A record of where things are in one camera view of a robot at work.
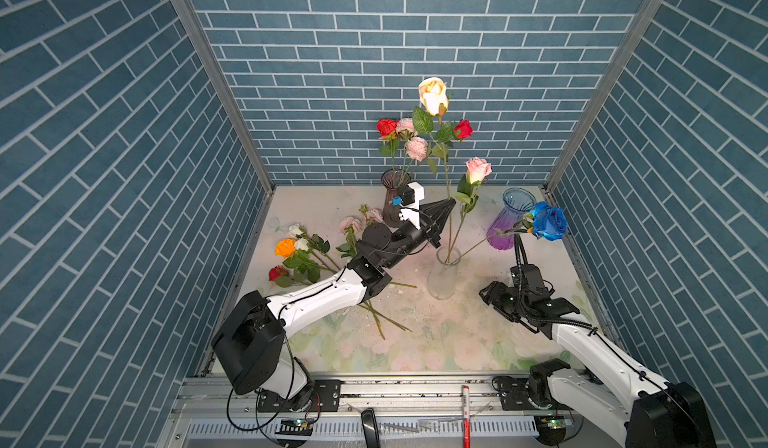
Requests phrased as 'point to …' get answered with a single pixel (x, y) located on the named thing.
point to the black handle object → (370, 428)
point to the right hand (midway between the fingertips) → (487, 296)
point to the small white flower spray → (308, 242)
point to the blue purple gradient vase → (517, 203)
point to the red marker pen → (466, 415)
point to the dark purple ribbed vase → (392, 179)
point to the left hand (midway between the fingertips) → (463, 208)
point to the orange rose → (285, 247)
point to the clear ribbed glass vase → (442, 277)
